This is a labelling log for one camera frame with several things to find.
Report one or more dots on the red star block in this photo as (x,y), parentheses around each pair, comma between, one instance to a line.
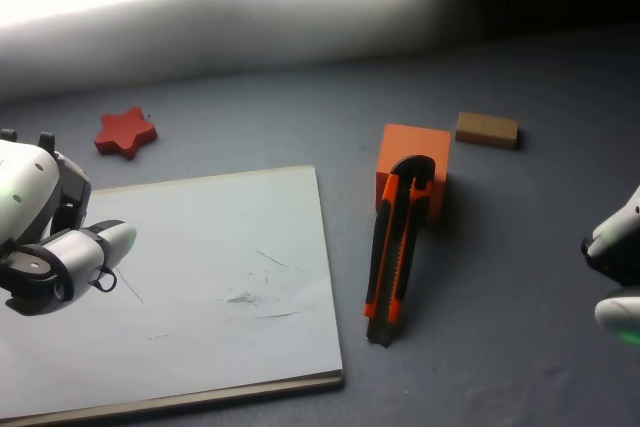
(125,134)

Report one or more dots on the orange rectangular block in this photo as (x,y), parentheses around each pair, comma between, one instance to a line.
(415,142)

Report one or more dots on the white backdrop board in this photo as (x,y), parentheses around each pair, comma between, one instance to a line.
(225,22)

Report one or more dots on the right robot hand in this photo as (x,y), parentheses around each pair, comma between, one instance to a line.
(617,257)

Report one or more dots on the grey table cloth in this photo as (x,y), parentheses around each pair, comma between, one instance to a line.
(500,347)

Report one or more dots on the orange black utility knife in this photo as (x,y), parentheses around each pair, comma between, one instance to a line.
(382,247)

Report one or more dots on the tan wooden block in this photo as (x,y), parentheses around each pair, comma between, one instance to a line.
(485,129)

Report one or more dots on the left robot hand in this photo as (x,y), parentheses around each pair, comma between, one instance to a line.
(30,182)

